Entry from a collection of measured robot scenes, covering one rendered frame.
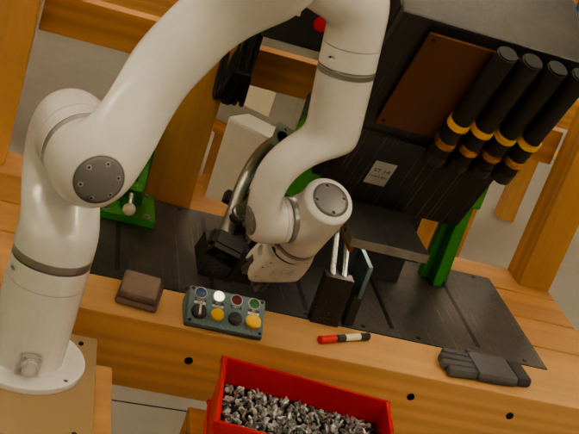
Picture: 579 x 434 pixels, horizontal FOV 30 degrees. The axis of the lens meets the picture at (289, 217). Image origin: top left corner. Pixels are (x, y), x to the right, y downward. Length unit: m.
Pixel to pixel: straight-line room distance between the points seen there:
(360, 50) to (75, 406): 0.68
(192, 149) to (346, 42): 0.96
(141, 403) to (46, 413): 1.79
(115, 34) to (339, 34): 0.99
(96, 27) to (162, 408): 1.37
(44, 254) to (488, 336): 1.16
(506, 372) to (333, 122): 0.80
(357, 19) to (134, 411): 2.01
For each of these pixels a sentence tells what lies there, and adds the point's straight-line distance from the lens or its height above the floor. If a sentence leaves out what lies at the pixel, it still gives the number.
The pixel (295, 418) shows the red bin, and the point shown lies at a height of 0.87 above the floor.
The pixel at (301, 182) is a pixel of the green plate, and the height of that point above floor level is 1.15.
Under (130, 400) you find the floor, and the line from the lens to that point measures 3.39.
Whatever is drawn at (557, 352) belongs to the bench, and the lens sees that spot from 2.53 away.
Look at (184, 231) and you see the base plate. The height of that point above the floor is 0.90.
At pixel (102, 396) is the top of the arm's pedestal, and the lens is 1.83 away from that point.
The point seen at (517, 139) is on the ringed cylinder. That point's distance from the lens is 2.02.
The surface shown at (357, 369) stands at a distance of 2.08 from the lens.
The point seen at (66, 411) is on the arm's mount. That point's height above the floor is 0.93.
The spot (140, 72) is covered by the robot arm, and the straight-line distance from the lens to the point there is 1.49.
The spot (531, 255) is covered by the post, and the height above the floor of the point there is 0.97.
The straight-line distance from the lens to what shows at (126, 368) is 2.03.
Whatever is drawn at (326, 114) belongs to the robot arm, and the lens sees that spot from 1.63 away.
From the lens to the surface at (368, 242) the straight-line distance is 2.01.
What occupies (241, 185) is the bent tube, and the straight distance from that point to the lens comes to 2.26.
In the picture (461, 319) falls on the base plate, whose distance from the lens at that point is 2.43.
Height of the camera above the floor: 1.86
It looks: 21 degrees down
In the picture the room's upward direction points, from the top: 19 degrees clockwise
